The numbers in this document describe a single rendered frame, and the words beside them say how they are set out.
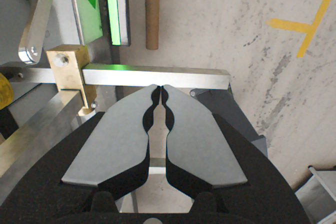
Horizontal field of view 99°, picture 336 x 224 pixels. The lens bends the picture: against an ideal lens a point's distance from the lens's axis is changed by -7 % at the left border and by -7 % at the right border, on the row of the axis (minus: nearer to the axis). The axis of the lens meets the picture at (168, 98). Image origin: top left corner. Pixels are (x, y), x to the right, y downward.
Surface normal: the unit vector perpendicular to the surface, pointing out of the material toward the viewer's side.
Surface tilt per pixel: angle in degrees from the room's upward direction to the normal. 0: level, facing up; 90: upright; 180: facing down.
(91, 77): 0
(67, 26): 0
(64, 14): 0
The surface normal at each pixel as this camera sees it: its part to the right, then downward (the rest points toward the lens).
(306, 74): 0.02, 0.52
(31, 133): 0.05, -0.85
